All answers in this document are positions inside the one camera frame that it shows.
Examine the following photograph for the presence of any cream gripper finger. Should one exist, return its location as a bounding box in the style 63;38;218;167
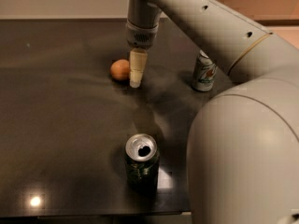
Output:
129;48;148;88

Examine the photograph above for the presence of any orange fruit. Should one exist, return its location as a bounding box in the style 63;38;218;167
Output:
110;59;130;81

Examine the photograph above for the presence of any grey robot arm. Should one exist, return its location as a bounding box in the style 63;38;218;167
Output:
146;0;299;224

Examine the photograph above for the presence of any white 7up can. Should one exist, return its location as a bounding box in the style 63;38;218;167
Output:
192;50;217;91

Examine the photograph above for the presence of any dark green soda can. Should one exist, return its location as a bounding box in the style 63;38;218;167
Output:
124;133;160;192

